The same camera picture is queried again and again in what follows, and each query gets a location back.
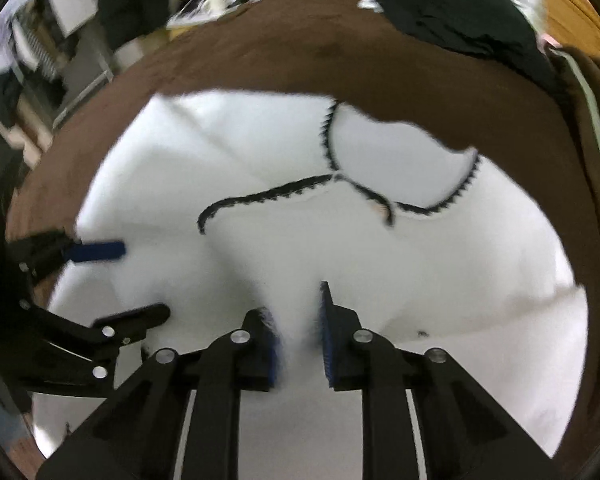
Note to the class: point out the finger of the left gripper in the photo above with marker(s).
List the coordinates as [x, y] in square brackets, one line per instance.
[64, 358]
[42, 254]

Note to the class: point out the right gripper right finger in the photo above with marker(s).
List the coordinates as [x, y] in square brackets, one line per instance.
[423, 415]

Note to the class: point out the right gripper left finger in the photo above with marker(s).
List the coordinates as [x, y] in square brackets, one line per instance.
[177, 416]

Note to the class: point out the white fleece garment black trim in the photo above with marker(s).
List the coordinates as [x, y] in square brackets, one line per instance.
[228, 201]

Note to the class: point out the black clothes pile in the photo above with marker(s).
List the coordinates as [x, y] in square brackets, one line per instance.
[494, 30]

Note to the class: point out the metal storage rack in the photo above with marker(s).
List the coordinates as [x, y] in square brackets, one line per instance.
[59, 72]

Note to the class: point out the brown fuzzy bed blanket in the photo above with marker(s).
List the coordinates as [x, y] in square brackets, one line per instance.
[333, 47]

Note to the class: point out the folded brown green blanket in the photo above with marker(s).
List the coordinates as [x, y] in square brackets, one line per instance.
[580, 76]

